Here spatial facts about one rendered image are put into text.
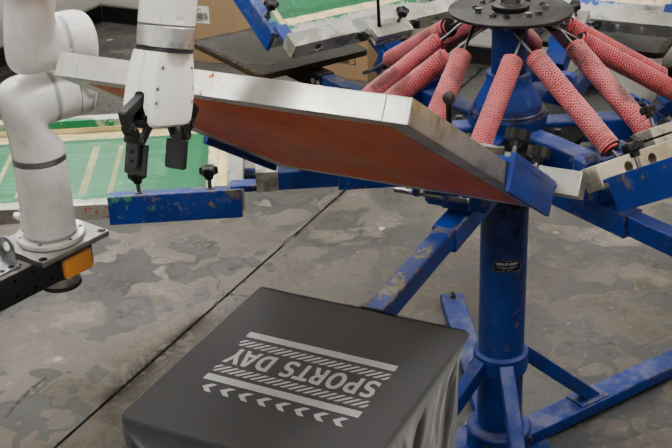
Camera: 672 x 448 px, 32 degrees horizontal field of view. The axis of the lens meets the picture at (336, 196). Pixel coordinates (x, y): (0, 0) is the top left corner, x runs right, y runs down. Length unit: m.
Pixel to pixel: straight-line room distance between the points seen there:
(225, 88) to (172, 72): 0.17
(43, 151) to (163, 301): 2.24
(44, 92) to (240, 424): 0.66
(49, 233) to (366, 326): 0.60
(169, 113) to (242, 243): 3.14
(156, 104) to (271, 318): 0.83
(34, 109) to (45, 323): 2.25
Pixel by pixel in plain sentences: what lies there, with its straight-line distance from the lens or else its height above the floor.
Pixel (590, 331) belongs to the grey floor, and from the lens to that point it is 4.08.
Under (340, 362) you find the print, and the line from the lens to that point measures 2.12.
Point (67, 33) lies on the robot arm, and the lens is 2.05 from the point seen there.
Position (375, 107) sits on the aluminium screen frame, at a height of 1.54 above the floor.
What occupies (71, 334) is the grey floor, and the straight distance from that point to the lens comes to 4.19.
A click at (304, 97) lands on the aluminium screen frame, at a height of 1.54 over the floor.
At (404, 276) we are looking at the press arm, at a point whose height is 0.92.
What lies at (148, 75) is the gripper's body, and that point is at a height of 1.62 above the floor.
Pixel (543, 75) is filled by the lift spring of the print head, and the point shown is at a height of 1.21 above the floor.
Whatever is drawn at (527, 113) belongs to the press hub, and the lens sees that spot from 2.91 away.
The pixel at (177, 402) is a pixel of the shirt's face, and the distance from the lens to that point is 2.05.
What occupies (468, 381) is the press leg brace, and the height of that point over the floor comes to 0.30.
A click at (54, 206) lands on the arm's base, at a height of 1.22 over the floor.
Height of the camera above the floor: 2.09
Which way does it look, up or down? 25 degrees down
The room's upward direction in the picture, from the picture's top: 2 degrees counter-clockwise
